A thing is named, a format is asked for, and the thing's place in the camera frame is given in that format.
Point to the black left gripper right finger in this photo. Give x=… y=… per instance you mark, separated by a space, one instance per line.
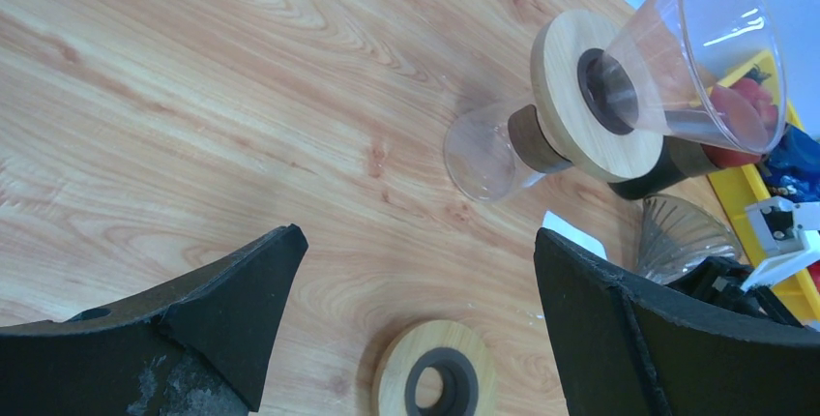
x=625 y=345

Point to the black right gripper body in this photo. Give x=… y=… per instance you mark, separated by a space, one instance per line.
x=718 y=281

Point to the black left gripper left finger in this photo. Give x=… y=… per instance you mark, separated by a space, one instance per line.
x=199 y=344

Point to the white paper coffee filter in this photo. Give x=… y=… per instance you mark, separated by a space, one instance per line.
x=552 y=221

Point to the clear plastic cone dripper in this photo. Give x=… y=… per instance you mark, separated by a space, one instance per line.
x=659 y=71

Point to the wooden ring dripper holder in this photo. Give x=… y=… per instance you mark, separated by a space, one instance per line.
x=567 y=121

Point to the blue snack bag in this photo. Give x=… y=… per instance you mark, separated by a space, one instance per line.
x=791 y=169

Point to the red strawberries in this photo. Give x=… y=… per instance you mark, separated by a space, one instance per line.
x=748 y=110

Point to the clear glass carafe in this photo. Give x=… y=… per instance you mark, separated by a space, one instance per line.
x=495 y=150

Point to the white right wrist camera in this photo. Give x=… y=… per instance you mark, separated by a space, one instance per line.
x=788 y=233

